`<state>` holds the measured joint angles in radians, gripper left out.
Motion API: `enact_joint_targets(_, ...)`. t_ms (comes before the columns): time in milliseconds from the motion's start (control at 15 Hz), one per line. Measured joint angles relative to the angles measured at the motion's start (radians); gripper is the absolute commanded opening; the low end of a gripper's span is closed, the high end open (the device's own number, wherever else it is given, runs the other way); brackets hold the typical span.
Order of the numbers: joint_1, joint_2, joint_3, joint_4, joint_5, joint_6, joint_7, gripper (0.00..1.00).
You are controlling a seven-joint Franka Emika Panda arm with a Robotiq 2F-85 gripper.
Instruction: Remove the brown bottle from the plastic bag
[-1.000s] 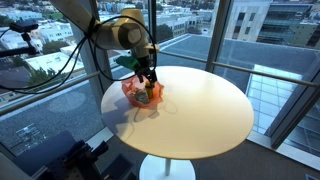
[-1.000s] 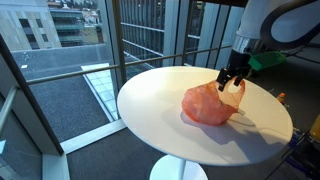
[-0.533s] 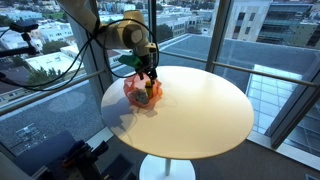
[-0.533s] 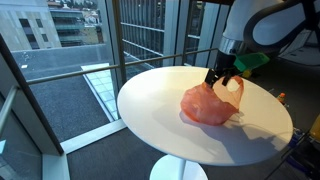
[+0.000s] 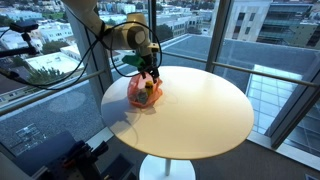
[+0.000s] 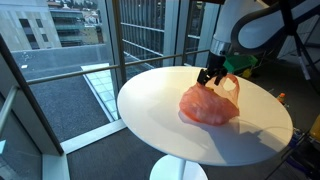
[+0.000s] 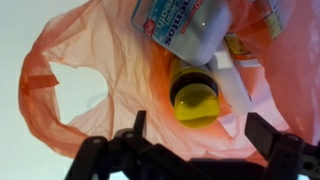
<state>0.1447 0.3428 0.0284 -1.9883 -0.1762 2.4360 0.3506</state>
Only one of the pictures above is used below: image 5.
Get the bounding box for black clamp with orange trigger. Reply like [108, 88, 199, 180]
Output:
[46, 139, 111, 180]

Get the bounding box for black camera on tripod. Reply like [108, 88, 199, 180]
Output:
[0, 20, 40, 58]

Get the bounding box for brown bottle with yellow cap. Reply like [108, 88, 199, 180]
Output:
[144, 80, 155, 97]

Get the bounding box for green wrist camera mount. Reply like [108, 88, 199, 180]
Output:
[121, 54, 147, 68]

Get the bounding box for orange translucent plastic bag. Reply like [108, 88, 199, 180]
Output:
[126, 72, 164, 109]

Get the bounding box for white round table base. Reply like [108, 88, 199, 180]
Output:
[138, 154, 197, 180]

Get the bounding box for grey bottle inside bag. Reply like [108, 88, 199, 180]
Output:
[136, 88, 149, 105]

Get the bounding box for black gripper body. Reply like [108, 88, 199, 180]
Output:
[138, 53, 160, 74]

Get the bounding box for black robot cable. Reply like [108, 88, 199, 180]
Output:
[0, 20, 164, 92]

